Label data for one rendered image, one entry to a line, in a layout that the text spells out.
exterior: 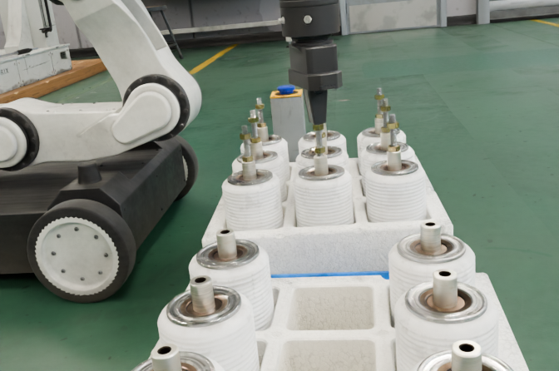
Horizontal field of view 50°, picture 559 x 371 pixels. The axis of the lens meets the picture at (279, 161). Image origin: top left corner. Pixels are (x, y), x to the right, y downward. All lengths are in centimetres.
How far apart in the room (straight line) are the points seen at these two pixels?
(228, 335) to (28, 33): 412
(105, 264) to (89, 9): 51
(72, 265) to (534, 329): 82
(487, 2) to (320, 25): 522
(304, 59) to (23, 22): 378
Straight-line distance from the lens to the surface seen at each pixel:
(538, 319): 109
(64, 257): 123
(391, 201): 96
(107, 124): 131
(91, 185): 123
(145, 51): 130
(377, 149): 110
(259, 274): 71
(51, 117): 140
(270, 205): 97
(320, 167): 97
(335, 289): 79
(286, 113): 135
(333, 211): 96
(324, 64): 91
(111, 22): 130
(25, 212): 129
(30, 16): 463
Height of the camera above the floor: 56
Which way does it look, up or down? 17 degrees down
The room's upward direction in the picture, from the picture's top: 6 degrees counter-clockwise
